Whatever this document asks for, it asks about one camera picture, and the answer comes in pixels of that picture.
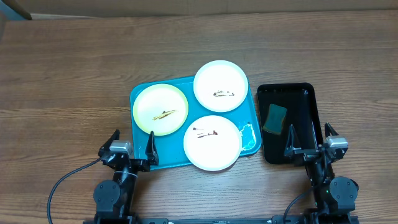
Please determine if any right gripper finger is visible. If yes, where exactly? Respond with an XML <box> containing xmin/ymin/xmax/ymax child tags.
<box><xmin>284</xmin><ymin>124</ymin><xmax>301</xmax><ymax>157</ymax></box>
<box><xmin>324</xmin><ymin>123</ymin><xmax>338</xmax><ymax>138</ymax></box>

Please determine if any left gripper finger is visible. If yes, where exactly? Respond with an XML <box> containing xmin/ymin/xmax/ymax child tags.
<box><xmin>146</xmin><ymin>131</ymin><xmax>159</xmax><ymax>166</ymax></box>
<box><xmin>98</xmin><ymin>129</ymin><xmax>120</xmax><ymax>156</ymax></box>

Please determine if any green and yellow sponge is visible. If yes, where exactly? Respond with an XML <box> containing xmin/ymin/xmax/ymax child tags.
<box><xmin>262</xmin><ymin>104</ymin><xmax>287</xmax><ymax>135</ymax></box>

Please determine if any yellow-green plate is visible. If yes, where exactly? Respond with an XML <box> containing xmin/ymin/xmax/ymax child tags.
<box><xmin>132</xmin><ymin>84</ymin><xmax>189</xmax><ymax>136</ymax></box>

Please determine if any white plate with blue rim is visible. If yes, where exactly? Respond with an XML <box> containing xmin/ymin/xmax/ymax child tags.
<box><xmin>193</xmin><ymin>60</ymin><xmax>249</xmax><ymax>113</ymax></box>

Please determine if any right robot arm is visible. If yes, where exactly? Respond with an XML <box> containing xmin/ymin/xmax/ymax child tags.
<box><xmin>282</xmin><ymin>123</ymin><xmax>359</xmax><ymax>223</ymax></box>

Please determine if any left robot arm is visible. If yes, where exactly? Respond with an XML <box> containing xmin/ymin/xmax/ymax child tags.
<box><xmin>93</xmin><ymin>129</ymin><xmax>159</xmax><ymax>223</ymax></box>

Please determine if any black plastic tray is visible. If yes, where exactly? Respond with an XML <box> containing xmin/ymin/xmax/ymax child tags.
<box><xmin>257</xmin><ymin>83</ymin><xmax>323</xmax><ymax>164</ymax></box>

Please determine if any dark chair leg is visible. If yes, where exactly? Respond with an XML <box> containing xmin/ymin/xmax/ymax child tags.
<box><xmin>1</xmin><ymin>0</ymin><xmax>32</xmax><ymax>21</ymax></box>

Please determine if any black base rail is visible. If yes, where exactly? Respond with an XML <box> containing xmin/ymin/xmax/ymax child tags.
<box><xmin>83</xmin><ymin>214</ymin><xmax>360</xmax><ymax>224</ymax></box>

